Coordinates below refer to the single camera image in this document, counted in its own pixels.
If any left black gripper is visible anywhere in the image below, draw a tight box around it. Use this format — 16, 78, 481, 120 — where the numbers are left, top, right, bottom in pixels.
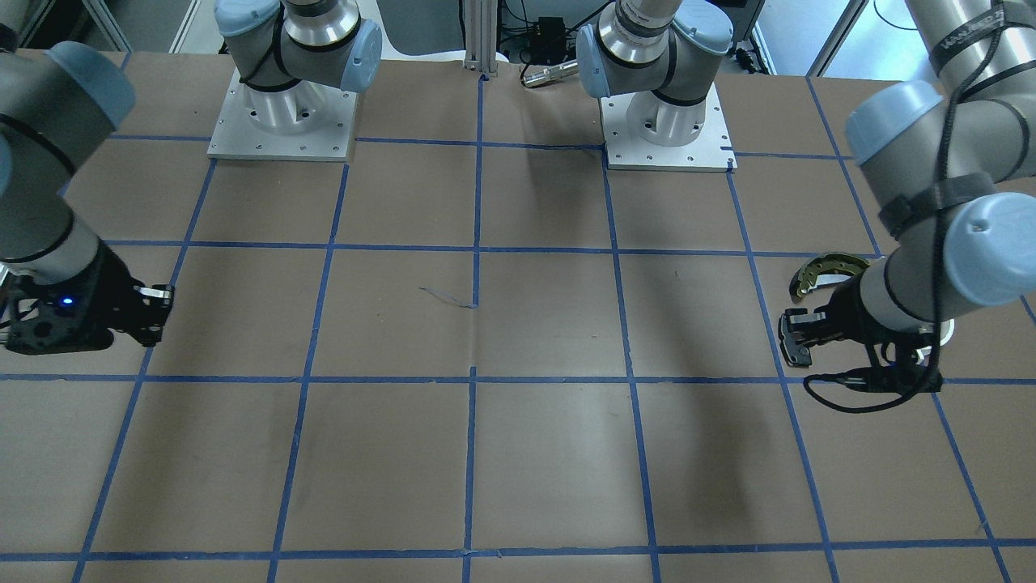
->
779, 279, 887, 368

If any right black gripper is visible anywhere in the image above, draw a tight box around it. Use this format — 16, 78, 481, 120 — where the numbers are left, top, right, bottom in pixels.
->
49, 242, 175, 348

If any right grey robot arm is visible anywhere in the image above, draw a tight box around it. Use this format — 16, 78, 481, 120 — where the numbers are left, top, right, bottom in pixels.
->
2, 1, 384, 355

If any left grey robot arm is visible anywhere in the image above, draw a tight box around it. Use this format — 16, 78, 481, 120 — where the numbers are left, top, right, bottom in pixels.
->
576, 1, 1034, 368

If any green brake shoe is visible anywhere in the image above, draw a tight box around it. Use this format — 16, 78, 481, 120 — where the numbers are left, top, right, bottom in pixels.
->
788, 252, 870, 304

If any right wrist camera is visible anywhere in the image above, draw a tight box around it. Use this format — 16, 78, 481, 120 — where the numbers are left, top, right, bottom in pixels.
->
2, 275, 114, 355

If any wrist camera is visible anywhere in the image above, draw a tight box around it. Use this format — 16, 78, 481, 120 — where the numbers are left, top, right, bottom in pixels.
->
2, 275, 114, 355
836, 343, 930, 396

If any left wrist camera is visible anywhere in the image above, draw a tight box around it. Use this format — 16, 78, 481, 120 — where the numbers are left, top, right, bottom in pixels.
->
836, 343, 930, 396

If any white curved plastic bracket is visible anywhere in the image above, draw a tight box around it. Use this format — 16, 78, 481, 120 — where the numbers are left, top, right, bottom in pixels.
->
918, 320, 955, 346

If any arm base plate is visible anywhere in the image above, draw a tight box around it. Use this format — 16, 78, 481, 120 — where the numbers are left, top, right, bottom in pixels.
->
598, 84, 739, 172
207, 71, 362, 163

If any aluminium frame post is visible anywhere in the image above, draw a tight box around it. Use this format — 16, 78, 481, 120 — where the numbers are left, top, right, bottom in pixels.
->
460, 0, 500, 80

